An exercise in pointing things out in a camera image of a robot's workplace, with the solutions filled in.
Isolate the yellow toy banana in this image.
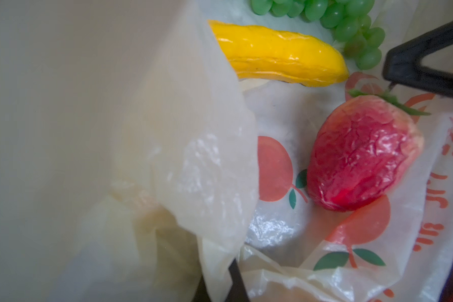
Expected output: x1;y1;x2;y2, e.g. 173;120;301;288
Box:
209;20;349;88

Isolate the green toy grape bunch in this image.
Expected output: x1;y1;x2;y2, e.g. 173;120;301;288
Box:
250;0;386;70

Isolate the yellow plastic fruit-print bag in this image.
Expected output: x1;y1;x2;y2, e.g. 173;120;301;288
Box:
0;1;453;301

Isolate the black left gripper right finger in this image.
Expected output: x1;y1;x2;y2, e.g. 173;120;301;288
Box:
225;259;250;302

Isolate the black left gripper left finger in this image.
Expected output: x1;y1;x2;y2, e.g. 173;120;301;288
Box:
191;277;211;302

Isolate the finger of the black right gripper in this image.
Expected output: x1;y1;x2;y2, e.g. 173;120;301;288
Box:
382;21;453;99

